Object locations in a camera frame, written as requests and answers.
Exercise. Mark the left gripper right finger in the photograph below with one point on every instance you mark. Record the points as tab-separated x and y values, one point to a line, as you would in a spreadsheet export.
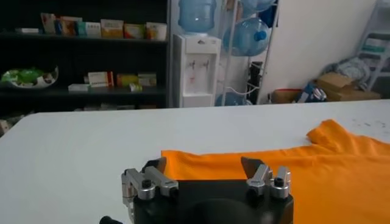
259	178

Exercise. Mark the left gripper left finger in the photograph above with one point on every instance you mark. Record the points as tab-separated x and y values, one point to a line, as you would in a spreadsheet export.
158	179

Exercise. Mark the orange t-shirt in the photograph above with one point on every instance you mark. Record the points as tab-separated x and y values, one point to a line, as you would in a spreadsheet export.
335	170

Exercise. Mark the striped grey clothes pile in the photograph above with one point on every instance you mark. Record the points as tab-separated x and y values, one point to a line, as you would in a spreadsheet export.
350	68

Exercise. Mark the large white table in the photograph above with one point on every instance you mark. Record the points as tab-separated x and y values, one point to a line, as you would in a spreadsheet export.
91	137

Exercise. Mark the red trimmed cardboard box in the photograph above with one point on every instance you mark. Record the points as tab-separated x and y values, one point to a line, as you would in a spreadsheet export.
285	95

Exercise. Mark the small green box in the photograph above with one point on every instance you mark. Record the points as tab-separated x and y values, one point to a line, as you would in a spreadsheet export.
135	88

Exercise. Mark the black metal stand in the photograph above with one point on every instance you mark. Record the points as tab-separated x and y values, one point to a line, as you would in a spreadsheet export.
254	82

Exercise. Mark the blue shopping bag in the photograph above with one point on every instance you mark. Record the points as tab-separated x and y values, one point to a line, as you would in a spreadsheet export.
309	94

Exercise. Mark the green white box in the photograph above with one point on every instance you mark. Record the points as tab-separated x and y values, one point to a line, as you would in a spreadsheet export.
147	79

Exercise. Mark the white metal jug rack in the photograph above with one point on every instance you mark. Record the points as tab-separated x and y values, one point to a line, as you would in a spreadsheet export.
263	76

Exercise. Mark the yellow green box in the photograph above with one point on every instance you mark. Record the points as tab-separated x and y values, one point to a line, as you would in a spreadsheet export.
127	79

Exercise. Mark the white water dispenser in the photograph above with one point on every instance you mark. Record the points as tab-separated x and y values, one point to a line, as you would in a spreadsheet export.
196	76

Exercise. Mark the white box red stripe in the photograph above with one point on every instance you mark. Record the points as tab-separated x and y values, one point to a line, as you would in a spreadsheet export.
99	79

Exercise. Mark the flat white box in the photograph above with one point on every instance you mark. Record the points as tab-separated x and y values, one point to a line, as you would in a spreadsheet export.
78	87

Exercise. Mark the large brown cardboard box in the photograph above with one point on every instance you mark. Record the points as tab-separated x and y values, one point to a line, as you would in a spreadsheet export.
338	85

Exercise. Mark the white paper cup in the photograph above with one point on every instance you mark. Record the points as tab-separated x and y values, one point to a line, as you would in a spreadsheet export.
161	32

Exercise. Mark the white orange medicine box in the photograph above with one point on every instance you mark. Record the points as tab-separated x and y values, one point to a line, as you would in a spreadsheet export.
149	32

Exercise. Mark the black shelf unit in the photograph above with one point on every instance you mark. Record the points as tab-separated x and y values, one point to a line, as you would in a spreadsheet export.
76	54

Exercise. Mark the orange green medicine box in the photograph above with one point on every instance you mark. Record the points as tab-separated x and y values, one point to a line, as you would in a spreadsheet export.
134	31

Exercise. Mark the white yellow medicine box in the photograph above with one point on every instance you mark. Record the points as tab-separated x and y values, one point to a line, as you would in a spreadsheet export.
112	29

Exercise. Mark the glass bowl green packets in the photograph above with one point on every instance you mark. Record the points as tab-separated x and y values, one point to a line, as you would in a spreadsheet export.
29	77

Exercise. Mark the labelled blue water jug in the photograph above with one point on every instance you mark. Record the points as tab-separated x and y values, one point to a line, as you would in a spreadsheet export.
196	15

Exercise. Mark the white metal ladder shelf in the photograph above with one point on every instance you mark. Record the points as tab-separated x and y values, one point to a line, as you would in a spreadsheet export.
376	45

